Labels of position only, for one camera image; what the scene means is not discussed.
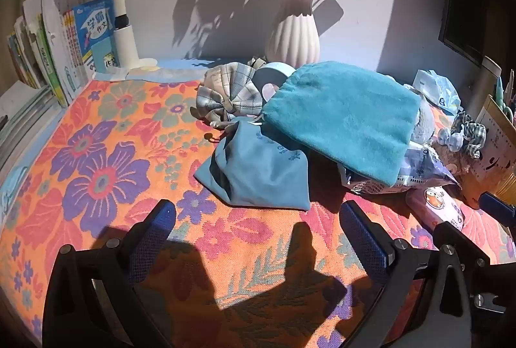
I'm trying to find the row of upright books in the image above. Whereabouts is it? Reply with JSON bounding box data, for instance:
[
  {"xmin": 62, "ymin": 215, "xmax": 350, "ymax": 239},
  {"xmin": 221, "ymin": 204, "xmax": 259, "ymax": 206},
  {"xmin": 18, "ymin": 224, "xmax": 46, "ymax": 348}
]
[{"xmin": 6, "ymin": 0, "xmax": 122, "ymax": 109}]

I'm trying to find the grey plush toy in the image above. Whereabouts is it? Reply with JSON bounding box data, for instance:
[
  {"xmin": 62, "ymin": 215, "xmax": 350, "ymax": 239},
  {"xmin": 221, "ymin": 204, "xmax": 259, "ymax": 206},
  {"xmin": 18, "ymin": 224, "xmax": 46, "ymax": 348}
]
[{"xmin": 403, "ymin": 84, "xmax": 436, "ymax": 145}]

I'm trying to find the floral orange tablecloth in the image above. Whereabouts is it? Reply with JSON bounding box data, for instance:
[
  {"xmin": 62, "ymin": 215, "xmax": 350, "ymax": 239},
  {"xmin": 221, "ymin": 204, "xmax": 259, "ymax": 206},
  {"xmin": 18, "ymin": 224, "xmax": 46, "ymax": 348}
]
[{"xmin": 0, "ymin": 68, "xmax": 516, "ymax": 348}]

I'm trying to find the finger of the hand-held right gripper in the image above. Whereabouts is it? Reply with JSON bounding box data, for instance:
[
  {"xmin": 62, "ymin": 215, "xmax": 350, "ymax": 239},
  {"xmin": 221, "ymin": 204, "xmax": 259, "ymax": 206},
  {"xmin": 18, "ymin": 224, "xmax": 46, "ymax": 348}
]
[
  {"xmin": 434, "ymin": 222, "xmax": 516, "ymax": 316},
  {"xmin": 479, "ymin": 192, "xmax": 516, "ymax": 220}
]

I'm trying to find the grey plaid bow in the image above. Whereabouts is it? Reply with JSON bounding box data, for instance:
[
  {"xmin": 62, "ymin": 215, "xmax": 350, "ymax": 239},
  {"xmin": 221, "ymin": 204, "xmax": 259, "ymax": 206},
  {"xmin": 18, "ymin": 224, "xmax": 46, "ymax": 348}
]
[{"xmin": 195, "ymin": 57, "xmax": 267, "ymax": 124}]

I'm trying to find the metal thermos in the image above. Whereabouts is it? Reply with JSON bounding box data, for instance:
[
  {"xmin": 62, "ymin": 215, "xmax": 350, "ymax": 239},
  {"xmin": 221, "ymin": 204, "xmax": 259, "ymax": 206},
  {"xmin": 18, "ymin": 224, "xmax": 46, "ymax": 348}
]
[{"xmin": 468, "ymin": 56, "xmax": 502, "ymax": 115}]

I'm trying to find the white desk lamp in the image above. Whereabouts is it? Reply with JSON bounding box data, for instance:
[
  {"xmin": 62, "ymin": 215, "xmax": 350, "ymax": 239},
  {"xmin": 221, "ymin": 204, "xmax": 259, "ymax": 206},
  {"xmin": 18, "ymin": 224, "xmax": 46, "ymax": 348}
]
[{"xmin": 109, "ymin": 0, "xmax": 158, "ymax": 73}]

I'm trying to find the blue-grey drawstring pouch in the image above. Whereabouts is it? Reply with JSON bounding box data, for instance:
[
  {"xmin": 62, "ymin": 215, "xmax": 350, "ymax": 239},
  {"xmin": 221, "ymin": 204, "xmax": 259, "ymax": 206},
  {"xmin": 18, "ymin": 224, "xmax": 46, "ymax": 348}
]
[{"xmin": 193, "ymin": 116, "xmax": 312, "ymax": 212}]

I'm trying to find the dark plaid scrunchie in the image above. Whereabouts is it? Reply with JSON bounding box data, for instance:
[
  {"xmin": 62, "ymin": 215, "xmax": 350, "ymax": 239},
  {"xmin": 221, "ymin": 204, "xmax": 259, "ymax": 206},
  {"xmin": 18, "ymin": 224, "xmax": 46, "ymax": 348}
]
[{"xmin": 451, "ymin": 111, "xmax": 486, "ymax": 159}]

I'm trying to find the pink wipes packet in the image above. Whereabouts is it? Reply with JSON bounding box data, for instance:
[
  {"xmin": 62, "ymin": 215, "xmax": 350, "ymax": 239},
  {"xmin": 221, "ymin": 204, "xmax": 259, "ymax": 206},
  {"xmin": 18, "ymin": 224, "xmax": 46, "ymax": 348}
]
[{"xmin": 405, "ymin": 187, "xmax": 466, "ymax": 232}]

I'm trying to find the bamboo pen holder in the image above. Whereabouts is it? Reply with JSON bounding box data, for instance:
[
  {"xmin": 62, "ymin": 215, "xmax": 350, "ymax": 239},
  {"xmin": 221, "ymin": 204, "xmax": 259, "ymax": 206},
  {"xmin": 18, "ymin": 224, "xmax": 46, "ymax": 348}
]
[{"xmin": 470, "ymin": 94, "xmax": 516, "ymax": 199}]

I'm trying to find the purple and white packet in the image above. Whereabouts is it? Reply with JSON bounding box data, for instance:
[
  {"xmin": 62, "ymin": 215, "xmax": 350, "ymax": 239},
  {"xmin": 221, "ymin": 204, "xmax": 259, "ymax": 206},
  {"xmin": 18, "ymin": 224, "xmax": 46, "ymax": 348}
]
[{"xmin": 339, "ymin": 142, "xmax": 460, "ymax": 196}]

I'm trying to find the teal velvet pouch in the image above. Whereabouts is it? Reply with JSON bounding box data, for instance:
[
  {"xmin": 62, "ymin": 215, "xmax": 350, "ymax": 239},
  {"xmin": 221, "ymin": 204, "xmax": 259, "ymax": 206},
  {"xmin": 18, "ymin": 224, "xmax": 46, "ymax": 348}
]
[{"xmin": 261, "ymin": 61, "xmax": 422, "ymax": 188}]

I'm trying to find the white ribbed vase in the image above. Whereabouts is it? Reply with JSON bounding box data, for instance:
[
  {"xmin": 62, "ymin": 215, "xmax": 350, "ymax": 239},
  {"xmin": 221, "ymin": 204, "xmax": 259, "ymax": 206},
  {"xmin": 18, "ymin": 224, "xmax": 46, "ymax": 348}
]
[{"xmin": 265, "ymin": 0, "xmax": 321, "ymax": 67}]

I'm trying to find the blue and white tissue pack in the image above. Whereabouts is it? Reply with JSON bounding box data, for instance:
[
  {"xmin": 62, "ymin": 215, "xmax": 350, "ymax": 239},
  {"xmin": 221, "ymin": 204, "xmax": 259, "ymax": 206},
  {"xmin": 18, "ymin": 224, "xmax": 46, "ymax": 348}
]
[{"xmin": 412, "ymin": 69, "xmax": 462, "ymax": 116}]

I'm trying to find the stack of flat notebooks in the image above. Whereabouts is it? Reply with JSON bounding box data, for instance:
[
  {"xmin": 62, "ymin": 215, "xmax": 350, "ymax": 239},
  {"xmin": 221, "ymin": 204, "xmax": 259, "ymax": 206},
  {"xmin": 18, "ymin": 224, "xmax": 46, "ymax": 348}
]
[{"xmin": 0, "ymin": 80, "xmax": 65, "ymax": 171}]

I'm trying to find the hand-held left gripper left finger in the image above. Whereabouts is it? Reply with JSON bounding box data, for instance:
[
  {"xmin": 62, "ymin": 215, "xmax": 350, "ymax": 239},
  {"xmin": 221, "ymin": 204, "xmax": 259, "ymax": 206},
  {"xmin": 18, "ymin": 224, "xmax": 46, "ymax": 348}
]
[{"xmin": 42, "ymin": 199, "xmax": 178, "ymax": 348}]

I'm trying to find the light blue scrunchie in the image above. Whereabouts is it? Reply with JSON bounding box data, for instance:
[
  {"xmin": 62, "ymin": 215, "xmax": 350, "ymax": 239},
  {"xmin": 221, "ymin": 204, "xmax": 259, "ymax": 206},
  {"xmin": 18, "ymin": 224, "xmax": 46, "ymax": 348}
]
[{"xmin": 437, "ymin": 128, "xmax": 461, "ymax": 152}]

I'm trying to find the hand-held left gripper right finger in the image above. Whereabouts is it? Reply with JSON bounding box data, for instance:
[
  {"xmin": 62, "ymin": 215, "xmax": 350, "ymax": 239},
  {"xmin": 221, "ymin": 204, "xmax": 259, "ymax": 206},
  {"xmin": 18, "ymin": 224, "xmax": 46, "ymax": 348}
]
[{"xmin": 340, "ymin": 200, "xmax": 472, "ymax": 348}]

